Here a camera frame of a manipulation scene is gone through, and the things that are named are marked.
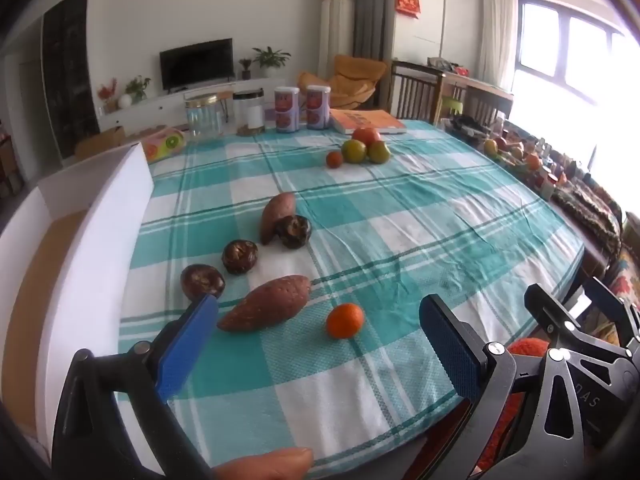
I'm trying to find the wooden sideboard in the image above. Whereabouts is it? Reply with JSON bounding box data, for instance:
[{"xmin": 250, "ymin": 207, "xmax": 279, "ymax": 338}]
[{"xmin": 439, "ymin": 62, "xmax": 515, "ymax": 111}]

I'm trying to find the dark wooden chair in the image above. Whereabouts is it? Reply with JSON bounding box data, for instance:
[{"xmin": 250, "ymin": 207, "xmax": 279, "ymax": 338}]
[
  {"xmin": 464, "ymin": 85, "xmax": 514, "ymax": 127},
  {"xmin": 389, "ymin": 59, "xmax": 446, "ymax": 122}
]

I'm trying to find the dark brown water chestnut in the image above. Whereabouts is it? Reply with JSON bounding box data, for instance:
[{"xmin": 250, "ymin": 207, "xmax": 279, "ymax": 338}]
[
  {"xmin": 180, "ymin": 263, "xmax": 226, "ymax": 304},
  {"xmin": 274, "ymin": 214, "xmax": 314, "ymax": 250},
  {"xmin": 222, "ymin": 239, "xmax": 260, "ymax": 276}
]

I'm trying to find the red label can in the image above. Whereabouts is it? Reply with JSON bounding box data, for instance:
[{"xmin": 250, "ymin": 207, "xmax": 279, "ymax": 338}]
[
  {"xmin": 274, "ymin": 86, "xmax": 300, "ymax": 134},
  {"xmin": 305, "ymin": 84, "xmax": 332, "ymax": 131}
]

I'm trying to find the gold lid glass jar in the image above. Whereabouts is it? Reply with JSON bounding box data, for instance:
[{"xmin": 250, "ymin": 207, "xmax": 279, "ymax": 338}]
[{"xmin": 184, "ymin": 93, "xmax": 224, "ymax": 140}]

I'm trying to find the leafy plant in white pot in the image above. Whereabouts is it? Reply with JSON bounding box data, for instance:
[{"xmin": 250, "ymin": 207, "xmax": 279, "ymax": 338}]
[{"xmin": 124, "ymin": 75, "xmax": 152, "ymax": 105}]

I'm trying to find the teal white checked tablecloth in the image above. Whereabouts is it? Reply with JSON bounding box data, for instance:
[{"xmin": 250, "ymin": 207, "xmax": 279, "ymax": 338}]
[{"xmin": 116, "ymin": 119, "xmax": 586, "ymax": 478}]

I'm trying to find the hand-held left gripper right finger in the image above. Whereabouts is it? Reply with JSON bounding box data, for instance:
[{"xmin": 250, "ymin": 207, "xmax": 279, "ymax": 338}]
[{"xmin": 418, "ymin": 293, "xmax": 587, "ymax": 480}]

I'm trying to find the white television cabinet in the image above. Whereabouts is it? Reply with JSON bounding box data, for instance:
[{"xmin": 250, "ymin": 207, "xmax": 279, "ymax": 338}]
[{"xmin": 99, "ymin": 77, "xmax": 281, "ymax": 132}]

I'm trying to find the black flat television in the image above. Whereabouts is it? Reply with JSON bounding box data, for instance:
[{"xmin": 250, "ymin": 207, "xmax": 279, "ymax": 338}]
[{"xmin": 159, "ymin": 38, "xmax": 235, "ymax": 92}]

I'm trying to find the red fuzzy garment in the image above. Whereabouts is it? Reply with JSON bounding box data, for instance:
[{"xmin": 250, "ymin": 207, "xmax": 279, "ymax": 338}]
[{"xmin": 475, "ymin": 338, "xmax": 551, "ymax": 471}]

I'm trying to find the patterned woven blanket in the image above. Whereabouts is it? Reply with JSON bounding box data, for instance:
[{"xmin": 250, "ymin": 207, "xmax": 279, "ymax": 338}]
[{"xmin": 549, "ymin": 177, "xmax": 640, "ymax": 341}]

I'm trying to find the person's left hand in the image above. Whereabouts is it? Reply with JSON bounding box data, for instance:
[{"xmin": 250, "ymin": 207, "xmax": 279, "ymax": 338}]
[{"xmin": 212, "ymin": 447, "xmax": 315, "ymax": 480}]

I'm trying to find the grey curtain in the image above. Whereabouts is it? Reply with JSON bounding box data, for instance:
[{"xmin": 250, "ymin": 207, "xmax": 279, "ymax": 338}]
[{"xmin": 342, "ymin": 0, "xmax": 399, "ymax": 62}]

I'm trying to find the black glass cabinet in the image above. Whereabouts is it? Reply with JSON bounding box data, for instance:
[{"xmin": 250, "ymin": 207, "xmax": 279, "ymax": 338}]
[{"xmin": 42, "ymin": 0, "xmax": 100, "ymax": 157}]

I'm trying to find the white standing air conditioner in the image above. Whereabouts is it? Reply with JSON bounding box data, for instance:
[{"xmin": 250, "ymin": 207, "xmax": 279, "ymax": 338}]
[{"xmin": 318, "ymin": 0, "xmax": 355, "ymax": 82}]

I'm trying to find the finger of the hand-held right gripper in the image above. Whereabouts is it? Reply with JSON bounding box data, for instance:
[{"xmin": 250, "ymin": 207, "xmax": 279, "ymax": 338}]
[
  {"xmin": 581, "ymin": 275, "xmax": 640, "ymax": 357},
  {"xmin": 524, "ymin": 282, "xmax": 623, "ymax": 358}
]

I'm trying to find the fruit print tissue pack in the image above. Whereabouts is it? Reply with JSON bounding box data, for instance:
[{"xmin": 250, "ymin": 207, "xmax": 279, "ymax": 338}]
[{"xmin": 142, "ymin": 127, "xmax": 187, "ymax": 164}]

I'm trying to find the red flower arrangement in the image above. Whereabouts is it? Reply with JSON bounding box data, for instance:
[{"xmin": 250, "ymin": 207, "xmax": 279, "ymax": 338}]
[{"xmin": 97, "ymin": 78, "xmax": 119, "ymax": 112}]

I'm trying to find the tall glass jar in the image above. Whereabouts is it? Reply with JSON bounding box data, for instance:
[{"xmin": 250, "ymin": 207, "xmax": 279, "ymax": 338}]
[{"xmin": 232, "ymin": 88, "xmax": 266, "ymax": 137}]

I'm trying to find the large reddish orange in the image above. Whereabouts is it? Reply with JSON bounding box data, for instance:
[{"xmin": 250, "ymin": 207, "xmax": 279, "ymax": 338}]
[{"xmin": 352, "ymin": 127, "xmax": 382, "ymax": 149}]

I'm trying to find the white cardboard box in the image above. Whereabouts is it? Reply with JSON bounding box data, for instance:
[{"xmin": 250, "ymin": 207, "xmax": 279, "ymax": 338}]
[{"xmin": 0, "ymin": 142, "xmax": 155, "ymax": 466}]

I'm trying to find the reddish sweet potato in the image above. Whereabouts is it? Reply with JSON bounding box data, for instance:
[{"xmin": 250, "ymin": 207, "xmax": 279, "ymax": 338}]
[
  {"xmin": 259, "ymin": 191, "xmax": 298, "ymax": 245},
  {"xmin": 217, "ymin": 274, "xmax": 312, "ymax": 334}
]

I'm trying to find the white sheer curtain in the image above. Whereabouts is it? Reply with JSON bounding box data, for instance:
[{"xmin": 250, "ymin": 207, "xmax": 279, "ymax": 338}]
[{"xmin": 477, "ymin": 0, "xmax": 522, "ymax": 97}]

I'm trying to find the large green potted plant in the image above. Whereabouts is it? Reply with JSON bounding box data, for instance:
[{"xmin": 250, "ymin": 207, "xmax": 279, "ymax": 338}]
[{"xmin": 252, "ymin": 46, "xmax": 292, "ymax": 79}]

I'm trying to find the row of small toy items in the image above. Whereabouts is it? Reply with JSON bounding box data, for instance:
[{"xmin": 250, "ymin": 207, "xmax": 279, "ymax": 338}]
[{"xmin": 447, "ymin": 114, "xmax": 581, "ymax": 198}]

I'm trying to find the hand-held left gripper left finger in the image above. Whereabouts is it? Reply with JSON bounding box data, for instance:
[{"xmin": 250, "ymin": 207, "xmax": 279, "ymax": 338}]
[{"xmin": 50, "ymin": 293, "xmax": 220, "ymax": 480}]

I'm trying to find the orange cover book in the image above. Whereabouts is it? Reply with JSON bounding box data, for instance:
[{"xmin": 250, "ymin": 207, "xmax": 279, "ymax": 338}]
[{"xmin": 329, "ymin": 108, "xmax": 407, "ymax": 135}]

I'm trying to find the large window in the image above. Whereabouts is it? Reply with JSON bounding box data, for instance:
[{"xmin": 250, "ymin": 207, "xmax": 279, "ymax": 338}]
[{"xmin": 514, "ymin": 0, "xmax": 640, "ymax": 126}]

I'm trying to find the orange lounge chair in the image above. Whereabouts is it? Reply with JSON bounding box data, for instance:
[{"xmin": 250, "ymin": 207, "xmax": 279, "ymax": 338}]
[{"xmin": 298, "ymin": 54, "xmax": 389, "ymax": 110}]

